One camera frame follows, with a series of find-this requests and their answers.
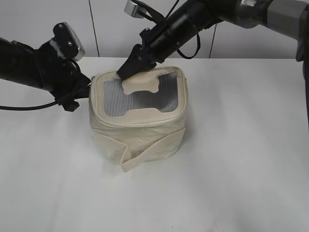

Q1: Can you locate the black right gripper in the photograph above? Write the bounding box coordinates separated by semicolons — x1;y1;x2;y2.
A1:
117;14;193;80

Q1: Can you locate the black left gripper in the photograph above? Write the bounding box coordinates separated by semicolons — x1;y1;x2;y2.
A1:
36;42;91;112

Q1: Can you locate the cream zippered bag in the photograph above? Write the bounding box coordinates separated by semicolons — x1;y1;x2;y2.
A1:
89;66;188;172

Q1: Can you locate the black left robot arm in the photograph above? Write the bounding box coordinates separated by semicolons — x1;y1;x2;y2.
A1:
0;39;91;112

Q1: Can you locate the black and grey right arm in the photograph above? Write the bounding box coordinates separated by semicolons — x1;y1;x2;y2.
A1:
117;0;309;80

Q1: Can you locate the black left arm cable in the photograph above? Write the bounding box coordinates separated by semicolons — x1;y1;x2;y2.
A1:
0;100;58;111

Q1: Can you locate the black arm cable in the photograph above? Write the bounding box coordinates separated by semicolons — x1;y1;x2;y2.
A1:
0;100;58;111
177;33;202;59

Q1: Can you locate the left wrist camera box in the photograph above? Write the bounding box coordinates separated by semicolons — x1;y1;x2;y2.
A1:
52;22;85;61

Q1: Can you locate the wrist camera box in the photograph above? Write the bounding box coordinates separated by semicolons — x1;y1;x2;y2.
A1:
52;22;85;61
124;0;147;19

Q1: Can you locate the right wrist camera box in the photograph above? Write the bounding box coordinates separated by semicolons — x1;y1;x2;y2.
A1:
124;0;147;19

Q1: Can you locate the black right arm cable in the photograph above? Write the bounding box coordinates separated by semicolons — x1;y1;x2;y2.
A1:
177;33;202;59

